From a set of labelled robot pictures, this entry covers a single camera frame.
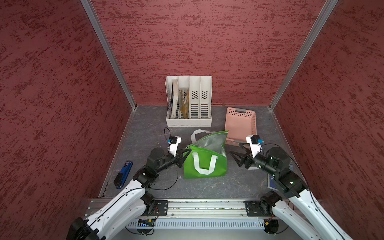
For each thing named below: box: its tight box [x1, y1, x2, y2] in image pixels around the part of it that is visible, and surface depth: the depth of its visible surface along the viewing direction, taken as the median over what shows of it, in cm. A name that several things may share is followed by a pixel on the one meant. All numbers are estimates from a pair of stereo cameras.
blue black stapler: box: [113, 160, 133, 190], surface depth 85 cm
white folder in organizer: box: [171, 77, 179, 119], surface depth 105 cm
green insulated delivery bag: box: [183, 130, 229, 180], surface depth 74 cm
